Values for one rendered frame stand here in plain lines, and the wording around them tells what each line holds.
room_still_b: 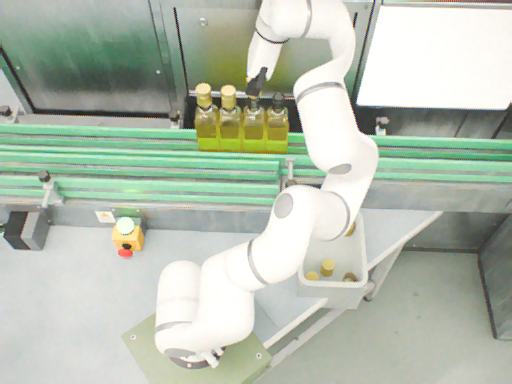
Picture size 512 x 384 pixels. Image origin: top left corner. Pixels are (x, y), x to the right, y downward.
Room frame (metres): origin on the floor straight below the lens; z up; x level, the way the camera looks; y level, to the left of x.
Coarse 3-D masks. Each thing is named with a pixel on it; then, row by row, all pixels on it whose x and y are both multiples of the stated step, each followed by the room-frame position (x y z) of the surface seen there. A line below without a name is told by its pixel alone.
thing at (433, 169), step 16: (272, 160) 0.77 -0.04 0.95; (304, 160) 0.76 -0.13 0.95; (384, 160) 0.76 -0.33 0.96; (400, 160) 0.76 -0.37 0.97; (416, 160) 0.76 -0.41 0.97; (432, 160) 0.76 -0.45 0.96; (448, 160) 0.76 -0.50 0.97; (384, 176) 0.75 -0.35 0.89; (400, 176) 0.75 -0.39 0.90; (416, 176) 0.75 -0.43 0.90; (432, 176) 0.75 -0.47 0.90; (448, 176) 0.75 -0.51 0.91; (464, 176) 0.75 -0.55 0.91; (480, 176) 0.74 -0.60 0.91; (496, 176) 0.74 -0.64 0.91
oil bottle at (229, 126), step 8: (240, 112) 0.82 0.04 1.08; (224, 120) 0.79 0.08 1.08; (232, 120) 0.79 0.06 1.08; (240, 120) 0.80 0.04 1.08; (224, 128) 0.79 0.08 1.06; (232, 128) 0.78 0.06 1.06; (240, 128) 0.79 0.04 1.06; (224, 136) 0.79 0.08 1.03; (232, 136) 0.78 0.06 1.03; (240, 136) 0.79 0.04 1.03; (224, 144) 0.79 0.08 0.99; (232, 144) 0.78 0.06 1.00; (240, 144) 0.79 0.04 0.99; (232, 152) 0.78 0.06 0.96; (240, 152) 0.79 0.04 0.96
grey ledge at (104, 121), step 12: (0, 120) 0.96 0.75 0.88; (24, 120) 0.96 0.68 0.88; (36, 120) 0.96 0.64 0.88; (48, 120) 0.96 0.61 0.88; (60, 120) 0.96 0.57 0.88; (72, 120) 0.96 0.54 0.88; (84, 120) 0.96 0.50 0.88; (96, 120) 0.96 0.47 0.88; (108, 120) 0.96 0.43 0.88; (120, 120) 0.96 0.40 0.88; (132, 120) 0.96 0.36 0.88; (144, 120) 0.96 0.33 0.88; (156, 120) 0.96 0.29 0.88; (168, 120) 0.96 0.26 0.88; (180, 120) 0.96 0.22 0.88
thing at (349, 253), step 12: (360, 216) 0.66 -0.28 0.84; (360, 228) 0.63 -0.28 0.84; (312, 240) 0.63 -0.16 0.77; (348, 240) 0.63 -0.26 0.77; (360, 240) 0.59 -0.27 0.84; (312, 252) 0.59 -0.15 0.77; (324, 252) 0.59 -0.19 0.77; (336, 252) 0.59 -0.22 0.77; (348, 252) 0.59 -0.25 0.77; (360, 252) 0.56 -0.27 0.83; (312, 264) 0.55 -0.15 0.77; (336, 264) 0.55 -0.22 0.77; (348, 264) 0.55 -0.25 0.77; (360, 264) 0.53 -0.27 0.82; (300, 276) 0.49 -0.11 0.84; (324, 276) 0.52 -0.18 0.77; (336, 276) 0.52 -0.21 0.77; (360, 276) 0.50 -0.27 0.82
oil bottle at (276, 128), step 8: (272, 120) 0.79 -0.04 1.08; (280, 120) 0.79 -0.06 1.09; (288, 120) 0.80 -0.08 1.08; (272, 128) 0.78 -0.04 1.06; (280, 128) 0.78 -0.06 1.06; (272, 136) 0.78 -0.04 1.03; (280, 136) 0.78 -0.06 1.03; (272, 144) 0.78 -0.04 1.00; (280, 144) 0.78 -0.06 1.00; (272, 152) 0.78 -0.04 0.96; (280, 152) 0.78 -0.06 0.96
